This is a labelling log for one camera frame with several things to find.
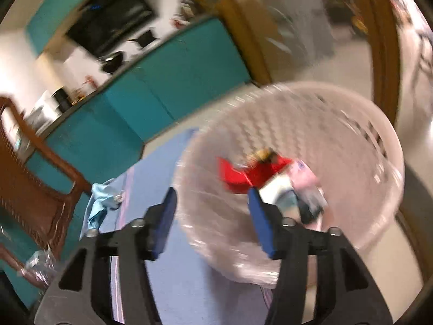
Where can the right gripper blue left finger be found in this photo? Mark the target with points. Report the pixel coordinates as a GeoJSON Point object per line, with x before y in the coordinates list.
{"type": "Point", "coordinates": [81, 292]}

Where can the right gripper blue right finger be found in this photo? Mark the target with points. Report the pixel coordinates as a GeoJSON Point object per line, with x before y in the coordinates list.
{"type": "Point", "coordinates": [346, 292]}

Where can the clear blue plastic bag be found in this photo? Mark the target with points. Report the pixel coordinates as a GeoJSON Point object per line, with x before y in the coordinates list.
{"type": "Point", "coordinates": [42, 268]}

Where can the blue scaly cleaning cloth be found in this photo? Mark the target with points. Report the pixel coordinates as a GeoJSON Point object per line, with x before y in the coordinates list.
{"type": "Point", "coordinates": [105, 197]}

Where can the pink plastic bag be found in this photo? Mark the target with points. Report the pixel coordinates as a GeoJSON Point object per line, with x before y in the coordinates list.
{"type": "Point", "coordinates": [306, 183]}

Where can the red snack wrapper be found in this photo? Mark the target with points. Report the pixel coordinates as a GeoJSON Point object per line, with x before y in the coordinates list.
{"type": "Point", "coordinates": [256, 171]}

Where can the teal kitchen base cabinets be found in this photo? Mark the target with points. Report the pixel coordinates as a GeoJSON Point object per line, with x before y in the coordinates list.
{"type": "Point", "coordinates": [105, 135]}

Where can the carved wooden chair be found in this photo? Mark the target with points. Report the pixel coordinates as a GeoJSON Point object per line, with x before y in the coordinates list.
{"type": "Point", "coordinates": [43, 212]}

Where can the white plastic laundry basket bin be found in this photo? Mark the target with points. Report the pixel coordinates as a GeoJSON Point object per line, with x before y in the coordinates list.
{"type": "Point", "coordinates": [345, 168]}

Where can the black wok with lid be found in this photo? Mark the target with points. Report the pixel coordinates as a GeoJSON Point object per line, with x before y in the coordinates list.
{"type": "Point", "coordinates": [112, 62]}

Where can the black cooking pot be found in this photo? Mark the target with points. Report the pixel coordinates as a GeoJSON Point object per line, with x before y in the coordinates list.
{"type": "Point", "coordinates": [145, 39]}

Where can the etched glass sliding door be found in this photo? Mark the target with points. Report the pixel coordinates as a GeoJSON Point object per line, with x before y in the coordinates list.
{"type": "Point", "coordinates": [351, 42]}

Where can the black range hood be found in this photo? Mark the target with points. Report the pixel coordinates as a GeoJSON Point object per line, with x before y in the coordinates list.
{"type": "Point", "coordinates": [103, 24]}

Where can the teal upper wall cabinets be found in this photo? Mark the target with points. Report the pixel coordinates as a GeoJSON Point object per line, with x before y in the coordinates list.
{"type": "Point", "coordinates": [46, 20]}

